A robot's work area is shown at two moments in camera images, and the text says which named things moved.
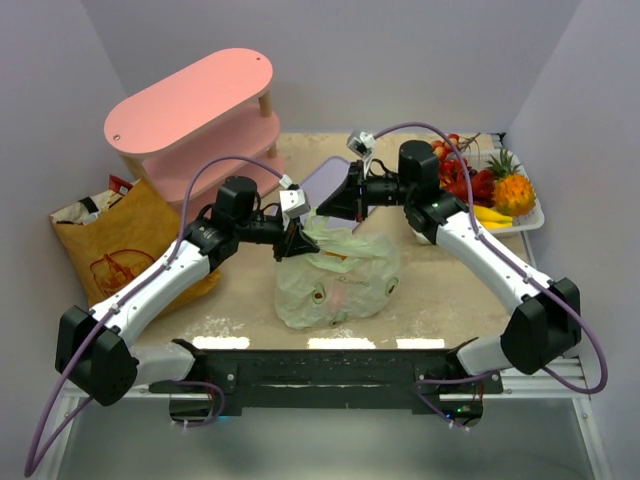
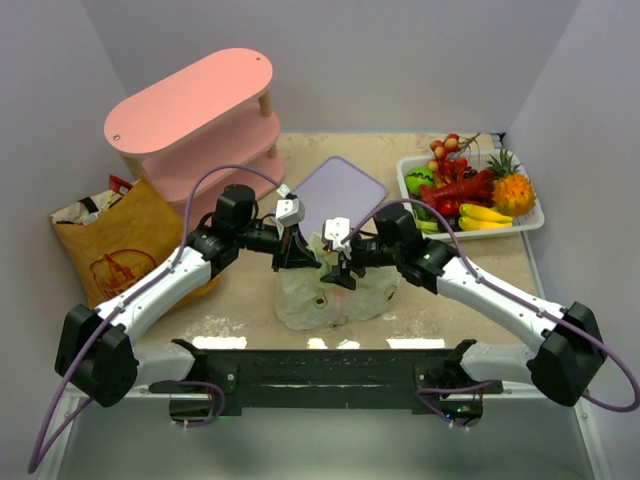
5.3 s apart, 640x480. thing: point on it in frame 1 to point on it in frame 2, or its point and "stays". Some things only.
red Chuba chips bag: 118,185 stays
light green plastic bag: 354,274 stays
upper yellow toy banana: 486,213 stays
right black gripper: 358,191 to 345,262
